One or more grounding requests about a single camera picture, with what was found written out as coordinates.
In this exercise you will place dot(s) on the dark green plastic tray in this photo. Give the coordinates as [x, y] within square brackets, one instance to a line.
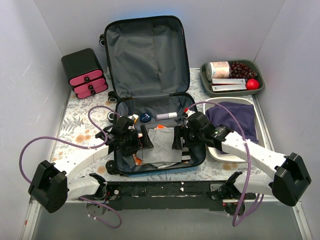
[207, 88]

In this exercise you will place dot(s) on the white pink tissue roll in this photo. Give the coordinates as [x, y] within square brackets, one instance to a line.
[217, 70]

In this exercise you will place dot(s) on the white toothpaste box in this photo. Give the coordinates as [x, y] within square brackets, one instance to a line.
[228, 88]
[228, 81]

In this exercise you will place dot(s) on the white plastic basin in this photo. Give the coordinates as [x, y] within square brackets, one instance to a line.
[211, 102]

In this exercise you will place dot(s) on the blue fish-print kids suitcase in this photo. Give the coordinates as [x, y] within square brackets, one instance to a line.
[149, 70]

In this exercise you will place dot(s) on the white floral cloth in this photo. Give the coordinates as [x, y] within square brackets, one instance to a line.
[138, 161]

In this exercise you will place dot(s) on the lower white toothpaste box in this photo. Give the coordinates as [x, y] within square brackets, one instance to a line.
[228, 88]

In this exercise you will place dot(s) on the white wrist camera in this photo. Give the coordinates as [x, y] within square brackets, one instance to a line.
[187, 113]
[133, 117]

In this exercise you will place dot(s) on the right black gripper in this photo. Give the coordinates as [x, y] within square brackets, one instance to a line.
[184, 137]

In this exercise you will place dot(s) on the grey garment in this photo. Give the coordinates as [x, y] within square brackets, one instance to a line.
[162, 152]

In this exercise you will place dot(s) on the dark navy garment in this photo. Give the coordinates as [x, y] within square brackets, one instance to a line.
[244, 114]

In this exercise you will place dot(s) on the black white striped garment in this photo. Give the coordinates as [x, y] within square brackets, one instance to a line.
[185, 157]

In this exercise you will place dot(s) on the red apple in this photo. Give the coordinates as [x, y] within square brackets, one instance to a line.
[252, 84]

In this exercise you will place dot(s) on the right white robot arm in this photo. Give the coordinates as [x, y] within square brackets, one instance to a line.
[286, 176]

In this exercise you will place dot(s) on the black pink mini drawer chest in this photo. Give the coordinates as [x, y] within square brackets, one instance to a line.
[84, 73]

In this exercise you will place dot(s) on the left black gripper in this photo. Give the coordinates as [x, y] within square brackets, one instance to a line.
[139, 142]

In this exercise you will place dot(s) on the upper white toothpaste box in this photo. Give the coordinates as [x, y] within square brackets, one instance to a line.
[228, 81]

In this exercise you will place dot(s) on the grey cosmetic tube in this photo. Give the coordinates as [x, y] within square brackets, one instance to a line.
[166, 116]

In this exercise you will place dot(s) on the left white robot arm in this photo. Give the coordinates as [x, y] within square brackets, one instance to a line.
[55, 183]

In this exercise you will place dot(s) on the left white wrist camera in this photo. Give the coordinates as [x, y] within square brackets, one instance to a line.
[133, 117]

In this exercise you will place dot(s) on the navy round cosmetic jar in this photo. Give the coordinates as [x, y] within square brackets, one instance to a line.
[145, 118]

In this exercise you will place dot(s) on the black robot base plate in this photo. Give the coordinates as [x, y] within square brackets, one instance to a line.
[161, 195]

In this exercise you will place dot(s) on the dark red grape bunch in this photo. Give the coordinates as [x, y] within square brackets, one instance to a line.
[240, 70]

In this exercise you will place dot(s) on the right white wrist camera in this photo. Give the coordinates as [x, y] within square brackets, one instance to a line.
[187, 113]

